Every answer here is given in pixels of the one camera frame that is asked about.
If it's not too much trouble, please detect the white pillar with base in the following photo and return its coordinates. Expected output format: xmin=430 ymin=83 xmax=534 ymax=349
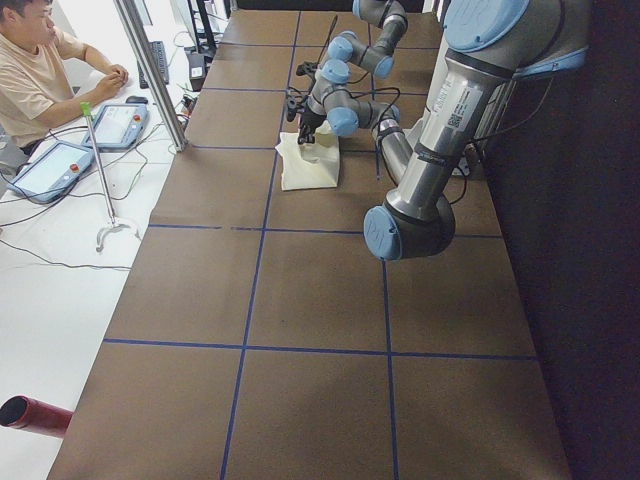
xmin=399 ymin=29 xmax=474 ymax=177

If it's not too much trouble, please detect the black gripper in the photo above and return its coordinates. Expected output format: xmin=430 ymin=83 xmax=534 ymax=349
xmin=297 ymin=107 xmax=325 ymax=145

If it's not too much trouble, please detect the black box with white label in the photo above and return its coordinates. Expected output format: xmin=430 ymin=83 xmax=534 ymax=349
xmin=187 ymin=52 xmax=207 ymax=92

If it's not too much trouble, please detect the far blue teach pendant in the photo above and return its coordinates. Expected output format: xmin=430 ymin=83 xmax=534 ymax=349
xmin=90 ymin=103 xmax=149 ymax=152

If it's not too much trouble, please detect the cream long-sleeve printed shirt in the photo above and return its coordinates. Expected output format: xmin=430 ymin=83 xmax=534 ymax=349
xmin=275 ymin=121 xmax=340 ymax=191

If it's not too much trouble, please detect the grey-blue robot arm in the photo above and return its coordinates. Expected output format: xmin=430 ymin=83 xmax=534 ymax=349
xmin=288 ymin=0 xmax=591 ymax=261
xmin=317 ymin=1 xmax=408 ymax=84

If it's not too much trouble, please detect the black keyboard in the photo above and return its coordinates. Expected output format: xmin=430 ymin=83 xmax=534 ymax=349
xmin=137 ymin=41 xmax=169 ymax=89

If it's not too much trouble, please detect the seated man in beige shirt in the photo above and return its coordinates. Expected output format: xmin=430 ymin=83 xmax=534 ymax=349
xmin=1 ymin=1 xmax=129 ymax=155

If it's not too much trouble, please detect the near blue teach pendant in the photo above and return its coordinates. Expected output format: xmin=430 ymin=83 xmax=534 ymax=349
xmin=7 ymin=141 xmax=95 ymax=204

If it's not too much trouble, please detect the metal reacher grabber tool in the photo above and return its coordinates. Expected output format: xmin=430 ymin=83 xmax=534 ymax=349
xmin=80 ymin=101 xmax=142 ymax=253

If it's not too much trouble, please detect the blue teach pendant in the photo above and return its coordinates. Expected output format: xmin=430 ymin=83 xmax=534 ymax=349
xmin=90 ymin=103 xmax=149 ymax=152
xmin=7 ymin=141 xmax=95 ymax=204

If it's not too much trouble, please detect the red cylinder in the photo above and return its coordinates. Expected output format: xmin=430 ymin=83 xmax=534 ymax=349
xmin=1 ymin=395 xmax=73 ymax=438

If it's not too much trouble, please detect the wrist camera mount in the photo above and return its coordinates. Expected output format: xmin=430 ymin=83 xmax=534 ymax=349
xmin=296 ymin=61 xmax=318 ymax=78
xmin=285 ymin=89 xmax=308 ymax=122

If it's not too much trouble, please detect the aluminium frame post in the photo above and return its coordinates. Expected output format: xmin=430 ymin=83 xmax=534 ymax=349
xmin=113 ymin=0 xmax=188 ymax=152

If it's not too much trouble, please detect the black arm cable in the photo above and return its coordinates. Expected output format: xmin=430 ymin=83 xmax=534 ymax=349
xmin=344 ymin=87 xmax=401 ymax=121

